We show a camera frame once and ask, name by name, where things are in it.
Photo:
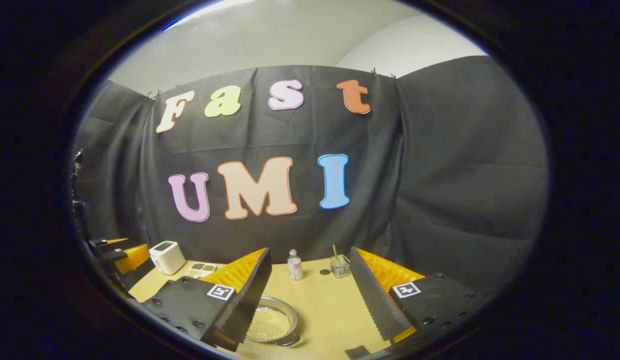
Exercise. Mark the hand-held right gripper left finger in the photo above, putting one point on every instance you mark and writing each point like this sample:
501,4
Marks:
250,300

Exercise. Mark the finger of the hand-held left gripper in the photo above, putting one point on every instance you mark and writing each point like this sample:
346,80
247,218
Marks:
107,243
132,257

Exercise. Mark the white divided dish of beans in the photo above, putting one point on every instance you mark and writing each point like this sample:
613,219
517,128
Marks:
202,270

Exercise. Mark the wooden stick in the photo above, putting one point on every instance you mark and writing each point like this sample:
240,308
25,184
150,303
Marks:
335,252

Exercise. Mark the clear bottle with red label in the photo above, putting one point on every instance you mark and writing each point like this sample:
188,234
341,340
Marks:
295,267

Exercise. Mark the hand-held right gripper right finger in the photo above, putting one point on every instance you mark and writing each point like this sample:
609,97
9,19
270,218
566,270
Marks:
372,295

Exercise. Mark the white toaster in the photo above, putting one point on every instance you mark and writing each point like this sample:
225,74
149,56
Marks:
166,257

